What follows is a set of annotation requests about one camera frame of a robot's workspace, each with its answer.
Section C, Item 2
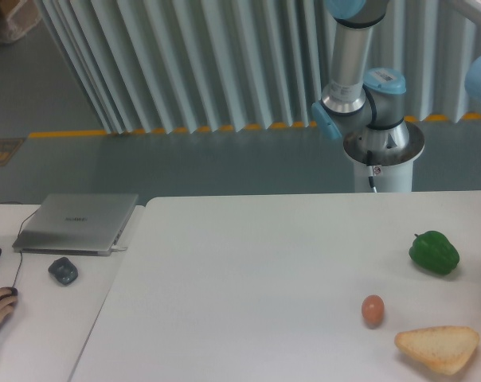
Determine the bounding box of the silver closed laptop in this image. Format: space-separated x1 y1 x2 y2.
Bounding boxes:
13 193 139 256

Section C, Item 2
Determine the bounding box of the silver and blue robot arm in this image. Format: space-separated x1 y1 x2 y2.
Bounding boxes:
311 1 481 139

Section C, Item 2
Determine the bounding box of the black computer mouse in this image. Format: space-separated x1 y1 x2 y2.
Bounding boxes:
0 286 18 302

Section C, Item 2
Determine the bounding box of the green bell pepper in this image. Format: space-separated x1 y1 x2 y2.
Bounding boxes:
409 231 460 275

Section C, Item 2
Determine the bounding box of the dark grey earbuds case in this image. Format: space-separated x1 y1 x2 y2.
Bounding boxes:
48 257 79 287

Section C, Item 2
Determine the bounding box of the black mouse cable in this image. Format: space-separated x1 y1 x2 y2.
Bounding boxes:
0 201 42 290

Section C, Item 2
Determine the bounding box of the triangular toasted bread slice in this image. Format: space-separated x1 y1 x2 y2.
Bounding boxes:
394 325 480 376

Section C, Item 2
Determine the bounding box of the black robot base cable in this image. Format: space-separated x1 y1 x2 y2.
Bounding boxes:
366 150 379 193

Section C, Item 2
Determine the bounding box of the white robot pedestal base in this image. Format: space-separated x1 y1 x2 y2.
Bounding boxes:
343 121 424 193

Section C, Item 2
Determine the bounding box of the plastic wrapped cardboard box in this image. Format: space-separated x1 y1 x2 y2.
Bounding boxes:
0 0 41 45

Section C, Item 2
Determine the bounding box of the brown egg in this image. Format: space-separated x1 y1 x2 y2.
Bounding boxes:
362 294 385 325

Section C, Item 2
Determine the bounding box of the grey folding screen partition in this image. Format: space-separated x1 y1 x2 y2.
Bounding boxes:
37 1 481 134

